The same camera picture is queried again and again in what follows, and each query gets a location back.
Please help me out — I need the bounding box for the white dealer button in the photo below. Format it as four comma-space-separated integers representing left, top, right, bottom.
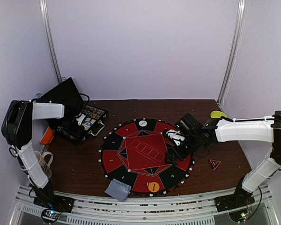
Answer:
139, 120, 148, 127

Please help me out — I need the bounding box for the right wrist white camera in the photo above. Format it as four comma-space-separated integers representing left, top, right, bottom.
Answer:
163, 129, 185, 146

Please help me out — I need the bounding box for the aluminium front rail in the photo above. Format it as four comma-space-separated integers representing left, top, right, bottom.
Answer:
8, 184, 281, 225

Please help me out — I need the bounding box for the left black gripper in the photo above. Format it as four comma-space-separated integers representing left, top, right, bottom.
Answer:
63, 116, 85, 137

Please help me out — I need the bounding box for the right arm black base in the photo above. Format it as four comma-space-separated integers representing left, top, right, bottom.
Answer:
214, 191, 255, 212

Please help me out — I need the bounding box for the round red black poker mat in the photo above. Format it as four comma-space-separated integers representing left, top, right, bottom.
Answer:
98, 118, 195, 197

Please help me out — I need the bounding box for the orange big blind button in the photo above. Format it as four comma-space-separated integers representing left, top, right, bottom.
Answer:
148, 182, 160, 193

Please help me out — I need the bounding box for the wrist white camera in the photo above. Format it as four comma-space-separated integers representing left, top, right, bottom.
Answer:
163, 129, 185, 146
76, 114, 86, 126

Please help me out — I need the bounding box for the aluminium frame post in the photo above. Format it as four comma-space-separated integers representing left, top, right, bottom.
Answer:
39, 0, 62, 83
216, 0, 246, 105

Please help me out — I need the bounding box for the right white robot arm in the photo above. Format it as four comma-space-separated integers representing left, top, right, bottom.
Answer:
163, 111, 281, 207

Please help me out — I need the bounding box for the left aluminium frame post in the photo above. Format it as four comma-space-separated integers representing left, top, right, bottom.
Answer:
39, 0, 62, 83

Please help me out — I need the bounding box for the right aluminium frame post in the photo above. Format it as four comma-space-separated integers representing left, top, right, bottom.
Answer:
216, 0, 246, 105

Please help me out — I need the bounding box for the white floral ceramic mug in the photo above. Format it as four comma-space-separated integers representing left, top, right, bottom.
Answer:
34, 151, 53, 179

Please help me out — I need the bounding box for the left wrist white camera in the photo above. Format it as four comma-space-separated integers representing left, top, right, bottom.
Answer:
76, 114, 86, 126

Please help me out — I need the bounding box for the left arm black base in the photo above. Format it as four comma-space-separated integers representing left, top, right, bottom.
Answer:
33, 193, 74, 213

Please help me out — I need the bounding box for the yellow green plastic bowl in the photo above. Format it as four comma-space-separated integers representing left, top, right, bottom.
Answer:
210, 110, 227, 119

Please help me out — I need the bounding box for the grey playing card deck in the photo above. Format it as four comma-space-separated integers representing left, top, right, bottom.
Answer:
104, 179, 132, 202

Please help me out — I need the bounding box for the red black triangular token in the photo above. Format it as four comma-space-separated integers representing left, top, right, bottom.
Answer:
209, 159, 221, 171

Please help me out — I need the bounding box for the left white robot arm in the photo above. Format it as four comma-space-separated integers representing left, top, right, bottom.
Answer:
1, 100, 83, 189

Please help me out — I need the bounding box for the orange plastic cup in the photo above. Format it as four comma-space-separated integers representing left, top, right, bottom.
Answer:
39, 127, 54, 145

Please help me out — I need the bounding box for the black poker chip case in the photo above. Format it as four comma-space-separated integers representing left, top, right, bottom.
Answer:
36, 77, 108, 146

